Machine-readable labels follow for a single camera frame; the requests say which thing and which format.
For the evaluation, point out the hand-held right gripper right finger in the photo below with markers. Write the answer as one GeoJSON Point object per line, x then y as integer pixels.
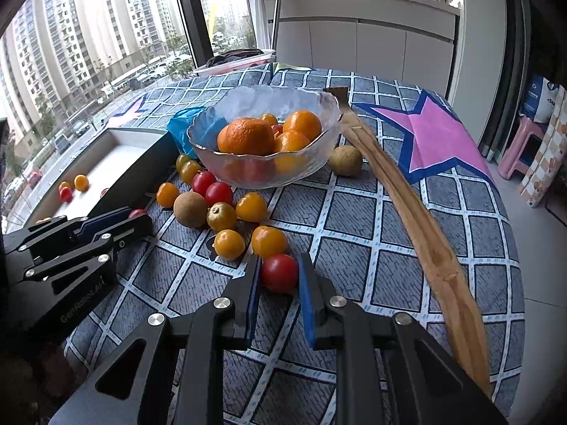
{"type": "Point", "coordinates": [308, 301]}

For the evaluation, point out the metal pole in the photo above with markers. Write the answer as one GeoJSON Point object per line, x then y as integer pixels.
{"type": "Point", "coordinates": [277, 9]}

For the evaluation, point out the white basin with clothes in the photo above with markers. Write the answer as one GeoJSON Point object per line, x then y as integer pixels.
{"type": "Point", "coordinates": [212, 71]}

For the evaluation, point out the dark clothes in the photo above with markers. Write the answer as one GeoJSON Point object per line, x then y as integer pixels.
{"type": "Point", "coordinates": [239, 56]}

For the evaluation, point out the greenish yellow cherry tomato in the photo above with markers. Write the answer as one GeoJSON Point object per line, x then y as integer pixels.
{"type": "Point", "coordinates": [181, 160]}

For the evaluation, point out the pink plastic stool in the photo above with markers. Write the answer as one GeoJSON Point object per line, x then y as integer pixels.
{"type": "Point", "coordinates": [520, 141]}

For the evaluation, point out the brown longan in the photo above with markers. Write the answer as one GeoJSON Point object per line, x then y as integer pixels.
{"type": "Point", "coordinates": [345, 160]}
{"type": "Point", "coordinates": [190, 209]}
{"type": "Point", "coordinates": [43, 220]}

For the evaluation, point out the clear glass bowl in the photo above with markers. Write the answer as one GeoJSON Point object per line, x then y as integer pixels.
{"type": "Point", "coordinates": [261, 172]}

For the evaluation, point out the large orange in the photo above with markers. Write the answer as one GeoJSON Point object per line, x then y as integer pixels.
{"type": "Point", "coordinates": [246, 136]}

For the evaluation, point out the white shallow box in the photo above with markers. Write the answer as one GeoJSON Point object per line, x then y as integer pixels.
{"type": "Point", "coordinates": [110, 159]}

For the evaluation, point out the white and blue bag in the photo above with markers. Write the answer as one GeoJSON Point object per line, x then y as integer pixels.
{"type": "Point", "coordinates": [538, 97]}

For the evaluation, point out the white cabinet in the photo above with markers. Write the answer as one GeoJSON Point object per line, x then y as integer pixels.
{"type": "Point", "coordinates": [381, 44]}

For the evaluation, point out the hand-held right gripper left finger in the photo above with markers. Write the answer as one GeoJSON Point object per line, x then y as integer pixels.
{"type": "Point", "coordinates": [252, 301]}

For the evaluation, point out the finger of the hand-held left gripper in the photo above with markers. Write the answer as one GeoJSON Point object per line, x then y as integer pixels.
{"type": "Point", "coordinates": [106, 223]}
{"type": "Point", "coordinates": [128, 234]}

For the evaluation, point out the long wooden stick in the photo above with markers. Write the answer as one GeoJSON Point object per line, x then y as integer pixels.
{"type": "Point", "coordinates": [398, 186]}

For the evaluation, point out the blue disposable glove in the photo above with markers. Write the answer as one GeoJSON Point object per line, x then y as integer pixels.
{"type": "Point", "coordinates": [186, 124]}

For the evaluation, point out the brownish cherry tomato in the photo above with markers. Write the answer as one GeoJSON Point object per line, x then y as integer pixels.
{"type": "Point", "coordinates": [221, 217]}

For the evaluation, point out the small orange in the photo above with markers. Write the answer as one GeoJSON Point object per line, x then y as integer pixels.
{"type": "Point", "coordinates": [302, 125]}
{"type": "Point", "coordinates": [290, 141]}

